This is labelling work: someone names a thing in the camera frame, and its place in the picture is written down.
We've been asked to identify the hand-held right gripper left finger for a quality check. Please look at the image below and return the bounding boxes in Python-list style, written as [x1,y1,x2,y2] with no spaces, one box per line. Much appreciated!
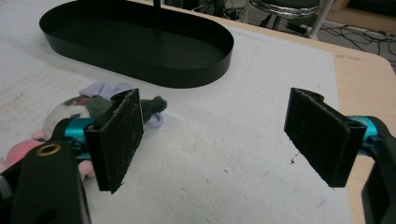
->
[51,88,145,195]

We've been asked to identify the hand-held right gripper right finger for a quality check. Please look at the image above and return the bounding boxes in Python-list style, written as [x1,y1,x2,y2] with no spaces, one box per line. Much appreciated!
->
[283,87,387,189]

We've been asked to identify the pink and grey plush toy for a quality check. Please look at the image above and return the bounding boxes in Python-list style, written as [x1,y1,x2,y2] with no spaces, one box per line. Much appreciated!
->
[0,81,168,181]

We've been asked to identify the black oval tray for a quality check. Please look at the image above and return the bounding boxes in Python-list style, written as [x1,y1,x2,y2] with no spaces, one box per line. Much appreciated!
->
[38,0,235,90]

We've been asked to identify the white foam mat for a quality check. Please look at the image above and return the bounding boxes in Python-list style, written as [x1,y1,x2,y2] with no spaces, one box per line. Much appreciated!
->
[0,0,352,224]

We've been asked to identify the white stand leg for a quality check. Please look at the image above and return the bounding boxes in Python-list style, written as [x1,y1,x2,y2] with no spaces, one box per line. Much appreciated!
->
[307,0,334,40]

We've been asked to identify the metal stool base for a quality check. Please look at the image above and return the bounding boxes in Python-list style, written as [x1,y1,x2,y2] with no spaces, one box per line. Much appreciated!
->
[248,0,321,31]

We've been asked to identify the black floor cables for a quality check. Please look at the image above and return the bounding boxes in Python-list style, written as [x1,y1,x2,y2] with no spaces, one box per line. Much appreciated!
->
[317,22,396,59]

